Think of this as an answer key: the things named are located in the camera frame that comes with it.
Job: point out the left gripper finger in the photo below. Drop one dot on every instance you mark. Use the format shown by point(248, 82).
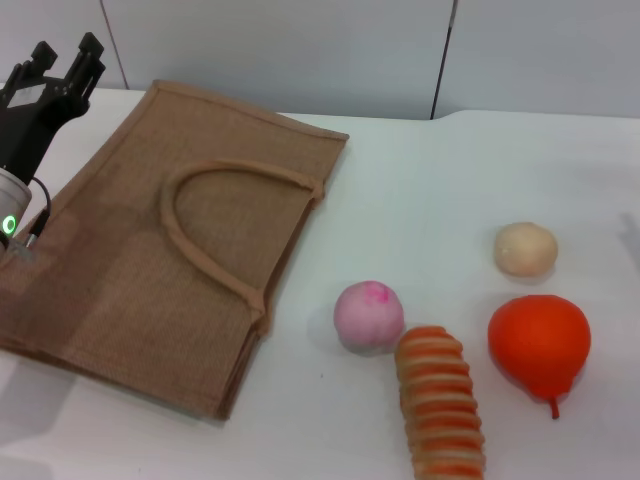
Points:
point(86, 62)
point(41, 56)

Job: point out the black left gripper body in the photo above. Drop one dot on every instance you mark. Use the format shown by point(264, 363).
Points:
point(30, 120)

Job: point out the brown jute handbag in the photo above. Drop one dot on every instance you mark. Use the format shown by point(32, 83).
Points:
point(150, 260)

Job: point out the orange toy fruit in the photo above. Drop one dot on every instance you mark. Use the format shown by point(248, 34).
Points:
point(537, 342)

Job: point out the pink toy peach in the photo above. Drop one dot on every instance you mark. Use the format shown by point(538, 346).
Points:
point(369, 318)

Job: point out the beige round toy fruit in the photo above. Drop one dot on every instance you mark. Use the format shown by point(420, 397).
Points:
point(526, 248)

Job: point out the orange striped toy bread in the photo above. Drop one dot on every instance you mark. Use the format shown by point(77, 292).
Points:
point(440, 405)

